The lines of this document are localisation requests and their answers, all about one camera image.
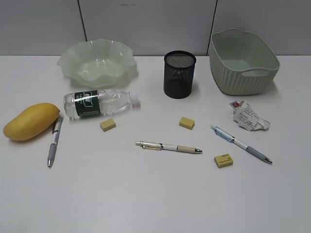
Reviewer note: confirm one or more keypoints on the pale green plastic basket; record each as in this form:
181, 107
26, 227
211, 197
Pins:
241, 62

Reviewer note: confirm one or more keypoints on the grey grip pen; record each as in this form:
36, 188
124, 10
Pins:
55, 137

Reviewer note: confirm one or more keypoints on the blue clip pen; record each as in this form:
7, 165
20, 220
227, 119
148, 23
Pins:
231, 139

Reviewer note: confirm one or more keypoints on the pale green wavy glass plate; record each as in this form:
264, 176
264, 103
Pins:
99, 63

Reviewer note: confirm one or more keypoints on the beige grip pen middle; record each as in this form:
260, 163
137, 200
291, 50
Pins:
162, 146

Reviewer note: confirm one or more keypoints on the white waste paper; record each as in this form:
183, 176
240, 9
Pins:
246, 117

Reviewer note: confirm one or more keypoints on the black mesh pen holder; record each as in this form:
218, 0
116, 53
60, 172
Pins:
179, 68

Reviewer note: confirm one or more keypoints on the clear water bottle green label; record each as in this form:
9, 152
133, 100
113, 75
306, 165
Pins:
103, 102

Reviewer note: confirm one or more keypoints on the yellow eraser left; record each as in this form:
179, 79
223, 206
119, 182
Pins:
108, 124

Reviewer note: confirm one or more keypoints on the yellow printed eraser right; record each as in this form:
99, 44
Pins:
223, 160

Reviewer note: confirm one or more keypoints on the yellow eraser middle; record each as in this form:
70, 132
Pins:
186, 123

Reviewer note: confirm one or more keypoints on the yellow mango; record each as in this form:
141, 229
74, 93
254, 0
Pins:
31, 122

